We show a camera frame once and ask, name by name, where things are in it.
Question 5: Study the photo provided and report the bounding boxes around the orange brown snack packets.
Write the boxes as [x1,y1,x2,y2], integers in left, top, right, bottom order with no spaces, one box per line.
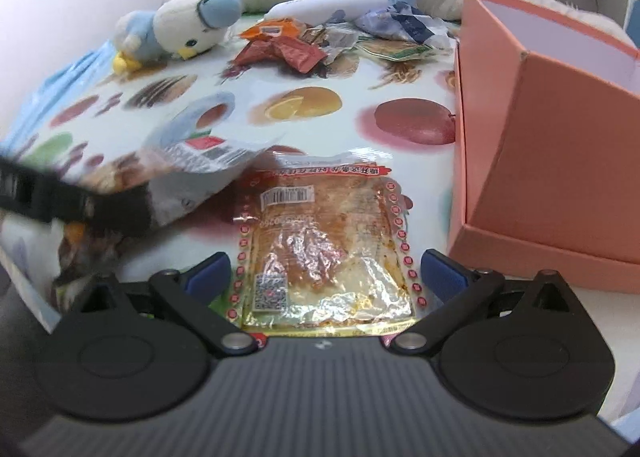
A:
[232,18,328,75]

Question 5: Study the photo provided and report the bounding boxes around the clear spicy tofu packet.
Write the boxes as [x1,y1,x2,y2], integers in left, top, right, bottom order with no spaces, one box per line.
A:
[224,150,432,337]

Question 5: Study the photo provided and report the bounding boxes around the fruit print table mat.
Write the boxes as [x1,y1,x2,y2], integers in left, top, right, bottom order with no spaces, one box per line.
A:
[1,24,457,330]

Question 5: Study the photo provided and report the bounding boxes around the white cylindrical bottle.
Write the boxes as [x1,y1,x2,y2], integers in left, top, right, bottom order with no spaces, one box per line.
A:
[264,0,388,26]

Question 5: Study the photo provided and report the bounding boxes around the crumpled blue white wrapper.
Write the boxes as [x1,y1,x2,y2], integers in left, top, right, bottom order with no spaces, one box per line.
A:
[352,0,454,51]

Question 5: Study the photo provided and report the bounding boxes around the blue white penguin plush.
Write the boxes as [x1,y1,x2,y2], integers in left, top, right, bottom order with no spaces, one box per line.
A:
[112,0,242,75]

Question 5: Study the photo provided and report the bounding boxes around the green white flat packet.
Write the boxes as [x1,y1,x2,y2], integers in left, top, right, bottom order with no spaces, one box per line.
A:
[356,39,439,63]

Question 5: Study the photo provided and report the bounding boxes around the pink cardboard box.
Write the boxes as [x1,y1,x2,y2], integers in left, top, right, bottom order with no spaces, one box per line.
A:
[448,0,639,293]

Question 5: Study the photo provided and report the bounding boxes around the silver white snack bag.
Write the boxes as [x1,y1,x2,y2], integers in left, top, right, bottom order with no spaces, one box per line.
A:
[52,136,278,309]

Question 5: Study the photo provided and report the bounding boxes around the blue star bedsheet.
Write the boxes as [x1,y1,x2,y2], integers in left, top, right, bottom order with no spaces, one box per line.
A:
[1,41,116,153]

